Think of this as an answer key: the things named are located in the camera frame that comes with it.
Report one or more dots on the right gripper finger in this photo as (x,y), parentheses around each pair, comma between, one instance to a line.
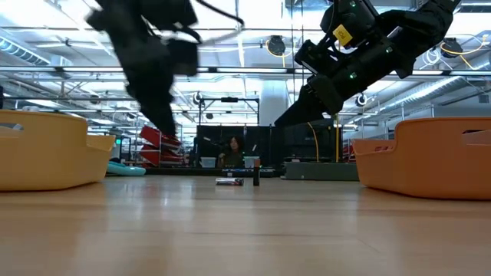
(314,101)

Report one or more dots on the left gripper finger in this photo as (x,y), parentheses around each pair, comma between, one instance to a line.
(159,111)

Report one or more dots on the black copper-top battery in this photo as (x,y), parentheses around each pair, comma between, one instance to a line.
(256,174)
(229,181)

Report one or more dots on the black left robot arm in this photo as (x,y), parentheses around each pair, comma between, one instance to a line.
(169,11)

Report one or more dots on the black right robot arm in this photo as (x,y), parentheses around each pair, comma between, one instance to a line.
(418,23)

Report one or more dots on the red storage bin rack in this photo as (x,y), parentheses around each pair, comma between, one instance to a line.
(157,138)

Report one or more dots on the white building column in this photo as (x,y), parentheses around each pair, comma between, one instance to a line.
(270,103)

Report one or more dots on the yellow pole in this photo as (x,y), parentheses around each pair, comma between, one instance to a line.
(337,140)

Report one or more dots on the black partition panels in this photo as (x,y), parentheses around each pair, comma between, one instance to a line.
(261,140)

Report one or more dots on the light blue calculator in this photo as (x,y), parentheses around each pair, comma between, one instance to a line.
(126,169)

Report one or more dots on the white plastic container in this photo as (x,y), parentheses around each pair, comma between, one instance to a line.
(208,162)
(248,161)

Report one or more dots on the black metal stand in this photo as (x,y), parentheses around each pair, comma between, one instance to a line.
(230,99)

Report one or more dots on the person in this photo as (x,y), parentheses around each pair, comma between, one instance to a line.
(234,147)

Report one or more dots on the yellow plastic bin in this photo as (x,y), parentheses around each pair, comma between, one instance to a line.
(50,153)

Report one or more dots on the orange plastic bin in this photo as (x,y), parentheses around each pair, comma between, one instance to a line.
(422,165)

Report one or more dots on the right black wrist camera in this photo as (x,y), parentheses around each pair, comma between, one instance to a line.
(312,55)

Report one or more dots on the silver ventilation duct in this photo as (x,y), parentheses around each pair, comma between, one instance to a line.
(429,90)

